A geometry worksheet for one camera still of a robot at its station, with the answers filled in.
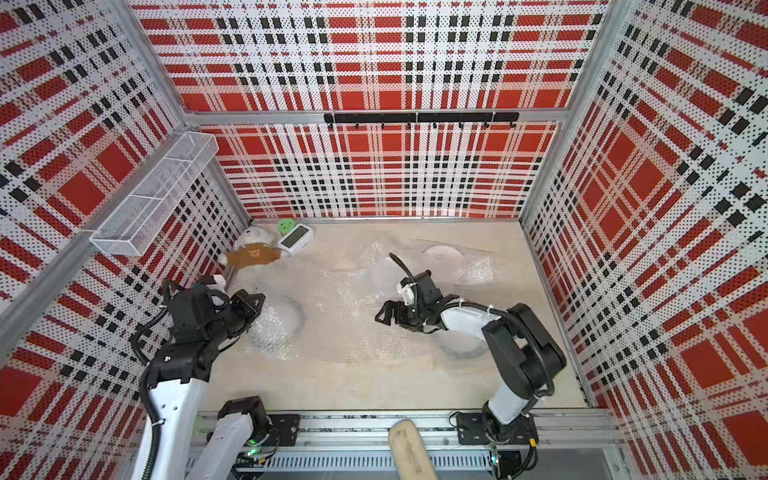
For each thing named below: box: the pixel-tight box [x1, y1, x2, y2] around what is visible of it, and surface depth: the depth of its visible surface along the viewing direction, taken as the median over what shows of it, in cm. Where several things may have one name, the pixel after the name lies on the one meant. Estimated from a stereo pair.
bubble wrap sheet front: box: [220, 243, 441, 365], surface depth 91 cm
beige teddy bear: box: [219, 226, 282, 293], surface depth 102 cm
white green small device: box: [278, 223, 314, 256], surface depth 113 cm
